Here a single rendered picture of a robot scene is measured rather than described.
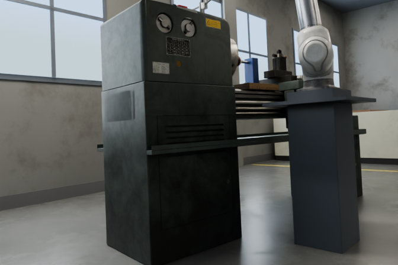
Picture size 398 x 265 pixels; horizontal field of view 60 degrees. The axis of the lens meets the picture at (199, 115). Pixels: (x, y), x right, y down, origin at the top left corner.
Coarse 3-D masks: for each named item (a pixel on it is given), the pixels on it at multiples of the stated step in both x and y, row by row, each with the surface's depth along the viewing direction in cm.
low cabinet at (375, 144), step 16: (352, 112) 517; (368, 112) 502; (384, 112) 488; (368, 128) 502; (384, 128) 488; (368, 144) 502; (384, 144) 488; (288, 160) 590; (368, 160) 503; (384, 160) 489
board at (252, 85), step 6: (240, 84) 224; (246, 84) 220; (252, 84) 221; (258, 84) 224; (264, 84) 228; (270, 84) 232; (258, 90) 230; (264, 90) 232; (270, 90) 234; (276, 90) 236
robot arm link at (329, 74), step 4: (332, 64) 176; (332, 68) 178; (304, 72) 181; (328, 72) 177; (332, 72) 181; (304, 76) 185; (308, 76) 182; (312, 76) 180; (316, 76) 179; (320, 76) 179; (324, 76) 179; (328, 76) 179; (332, 76) 181; (304, 80) 185
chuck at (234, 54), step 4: (232, 40) 219; (232, 44) 216; (232, 48) 215; (236, 48) 217; (232, 52) 214; (236, 52) 216; (232, 56) 214; (236, 56) 216; (232, 60) 214; (236, 60) 216; (236, 64) 217; (232, 68) 217; (232, 72) 219
